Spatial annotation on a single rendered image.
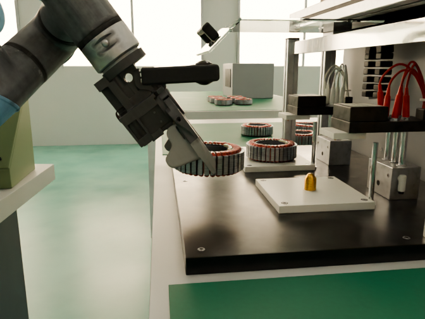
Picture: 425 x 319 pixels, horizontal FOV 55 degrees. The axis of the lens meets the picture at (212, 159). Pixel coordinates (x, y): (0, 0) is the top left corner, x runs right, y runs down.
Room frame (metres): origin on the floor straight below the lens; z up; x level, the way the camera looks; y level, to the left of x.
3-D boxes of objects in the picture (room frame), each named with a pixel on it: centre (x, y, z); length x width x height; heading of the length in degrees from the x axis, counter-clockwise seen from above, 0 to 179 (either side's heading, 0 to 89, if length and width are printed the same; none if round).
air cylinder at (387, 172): (0.67, -0.31, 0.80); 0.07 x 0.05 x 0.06; 7
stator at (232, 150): (0.63, 0.01, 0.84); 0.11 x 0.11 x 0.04
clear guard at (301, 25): (0.88, -0.14, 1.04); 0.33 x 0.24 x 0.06; 97
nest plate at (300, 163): (0.89, -0.13, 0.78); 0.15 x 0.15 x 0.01; 7
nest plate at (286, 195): (0.65, -0.16, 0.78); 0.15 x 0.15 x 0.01; 7
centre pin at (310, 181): (0.65, -0.16, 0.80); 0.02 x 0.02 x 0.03
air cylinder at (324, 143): (0.91, -0.27, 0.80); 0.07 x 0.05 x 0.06; 7
